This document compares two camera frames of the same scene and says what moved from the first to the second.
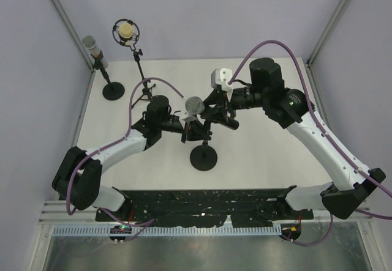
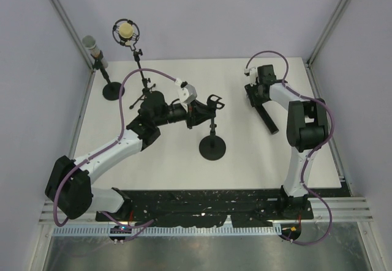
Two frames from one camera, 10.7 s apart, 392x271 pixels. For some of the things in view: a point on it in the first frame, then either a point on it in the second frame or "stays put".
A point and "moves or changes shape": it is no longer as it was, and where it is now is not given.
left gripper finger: [200, 133] -> [202, 117]
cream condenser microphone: [126, 30] stays put
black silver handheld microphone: [196, 106] -> [257, 103]
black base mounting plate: [198, 207] stays put
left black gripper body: [185, 130] -> [191, 111]
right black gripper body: [226, 105] -> [256, 89]
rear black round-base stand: [112, 91] stays put
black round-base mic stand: [203, 157] moves or changes shape
